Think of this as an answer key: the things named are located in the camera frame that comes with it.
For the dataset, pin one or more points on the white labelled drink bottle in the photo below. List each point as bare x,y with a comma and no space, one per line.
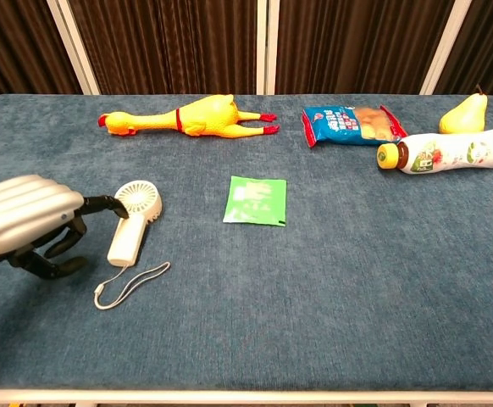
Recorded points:
454,152

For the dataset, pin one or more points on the green sachet packet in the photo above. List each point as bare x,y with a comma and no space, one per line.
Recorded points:
255,201

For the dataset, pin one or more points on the brown pleated partition panel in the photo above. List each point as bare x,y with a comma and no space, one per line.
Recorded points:
492,42
170,46
356,46
18,46

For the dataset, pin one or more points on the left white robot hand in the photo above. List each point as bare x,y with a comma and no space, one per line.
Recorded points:
22,216

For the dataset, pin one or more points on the blue snack bag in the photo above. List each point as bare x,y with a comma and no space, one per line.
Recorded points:
344,126

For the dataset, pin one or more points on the white partition post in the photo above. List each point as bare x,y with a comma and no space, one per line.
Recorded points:
75,51
266,46
445,46

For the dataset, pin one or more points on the yellow rubber chicken toy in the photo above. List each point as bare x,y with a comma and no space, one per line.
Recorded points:
206,118

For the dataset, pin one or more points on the blue table cloth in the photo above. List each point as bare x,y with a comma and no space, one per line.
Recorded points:
272,297

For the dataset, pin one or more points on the white handheld fan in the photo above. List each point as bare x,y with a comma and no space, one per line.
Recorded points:
128,241

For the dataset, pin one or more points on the yellow pear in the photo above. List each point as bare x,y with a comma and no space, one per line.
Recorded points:
464,116

